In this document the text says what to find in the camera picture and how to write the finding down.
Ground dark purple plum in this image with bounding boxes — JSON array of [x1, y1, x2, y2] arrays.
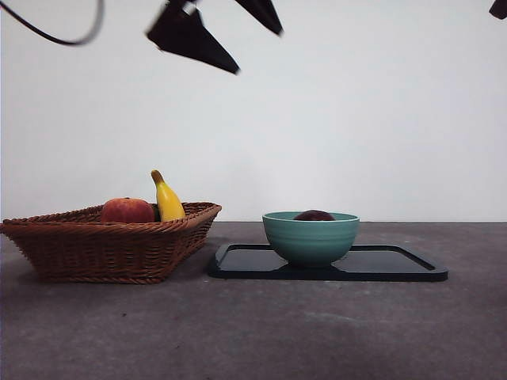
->
[[293, 209, 337, 222]]

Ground teal bowl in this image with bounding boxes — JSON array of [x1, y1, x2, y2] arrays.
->
[[261, 211, 360, 268]]

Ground yellow banana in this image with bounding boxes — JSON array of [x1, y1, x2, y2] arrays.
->
[[151, 169, 186, 222]]

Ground red yellow apple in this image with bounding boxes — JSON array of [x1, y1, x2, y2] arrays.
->
[[100, 196, 155, 224]]

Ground brown wicker basket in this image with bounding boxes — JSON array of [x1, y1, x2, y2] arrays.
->
[[0, 201, 223, 285]]

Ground dark rectangular tray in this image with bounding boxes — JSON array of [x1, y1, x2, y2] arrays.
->
[[208, 243, 450, 283]]

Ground black cable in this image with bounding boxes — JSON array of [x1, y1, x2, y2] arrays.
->
[[0, 0, 105, 45]]

